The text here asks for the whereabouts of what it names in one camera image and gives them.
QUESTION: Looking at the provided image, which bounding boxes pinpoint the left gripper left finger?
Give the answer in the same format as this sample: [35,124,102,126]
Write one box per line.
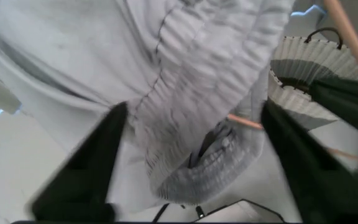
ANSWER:
[29,101,129,222]

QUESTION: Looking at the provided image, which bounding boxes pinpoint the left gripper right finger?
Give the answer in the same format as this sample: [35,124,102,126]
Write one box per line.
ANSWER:
[260,98,358,222]

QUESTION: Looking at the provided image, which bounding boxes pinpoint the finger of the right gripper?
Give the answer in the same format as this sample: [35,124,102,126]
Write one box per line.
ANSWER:
[308,76,358,144]

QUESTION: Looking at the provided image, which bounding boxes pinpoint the pink clothes hanger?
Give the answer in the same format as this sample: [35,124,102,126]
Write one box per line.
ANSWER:
[227,0,358,167]

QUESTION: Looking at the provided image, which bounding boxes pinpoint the pale grey shorts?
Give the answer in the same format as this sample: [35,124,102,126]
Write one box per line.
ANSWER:
[0,0,296,214]

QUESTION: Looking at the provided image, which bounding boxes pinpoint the white laundry basket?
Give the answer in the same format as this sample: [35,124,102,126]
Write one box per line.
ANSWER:
[267,27,358,131]

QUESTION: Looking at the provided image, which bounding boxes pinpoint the thin black cable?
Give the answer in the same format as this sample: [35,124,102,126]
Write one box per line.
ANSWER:
[152,203,171,222]

